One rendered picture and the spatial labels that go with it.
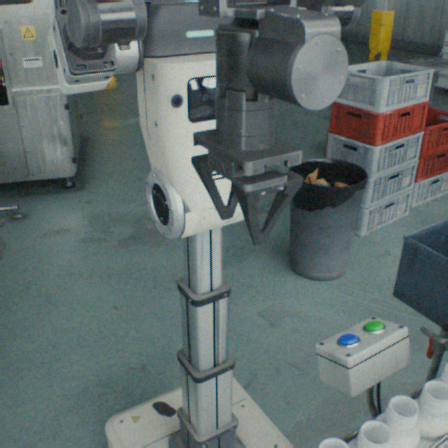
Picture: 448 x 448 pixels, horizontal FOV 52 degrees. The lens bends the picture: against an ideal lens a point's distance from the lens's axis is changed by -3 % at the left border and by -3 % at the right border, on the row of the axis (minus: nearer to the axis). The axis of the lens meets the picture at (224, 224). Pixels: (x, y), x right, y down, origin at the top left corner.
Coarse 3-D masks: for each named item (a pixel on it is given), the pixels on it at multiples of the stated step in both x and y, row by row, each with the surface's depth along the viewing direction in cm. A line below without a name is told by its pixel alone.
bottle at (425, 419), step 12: (432, 384) 61; (444, 384) 60; (420, 396) 61; (432, 396) 62; (444, 396) 60; (420, 408) 60; (432, 408) 58; (444, 408) 58; (420, 420) 60; (432, 420) 59; (444, 420) 59; (420, 432) 60; (432, 432) 59; (444, 432) 59; (420, 444) 60; (444, 444) 61
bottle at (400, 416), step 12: (396, 396) 58; (396, 408) 59; (408, 408) 58; (384, 420) 59; (396, 420) 56; (408, 420) 56; (396, 432) 57; (408, 432) 57; (396, 444) 57; (408, 444) 57
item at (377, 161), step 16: (336, 144) 322; (352, 144) 312; (368, 144) 302; (384, 144) 303; (400, 144) 316; (416, 144) 331; (352, 160) 316; (368, 160) 305; (384, 160) 311; (400, 160) 325; (416, 160) 338; (368, 176) 309
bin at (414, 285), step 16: (432, 224) 145; (416, 240) 143; (432, 240) 148; (416, 256) 137; (432, 256) 132; (400, 272) 144; (416, 272) 138; (432, 272) 133; (400, 288) 145; (416, 288) 140; (432, 288) 134; (416, 304) 141; (432, 304) 136; (432, 320) 137
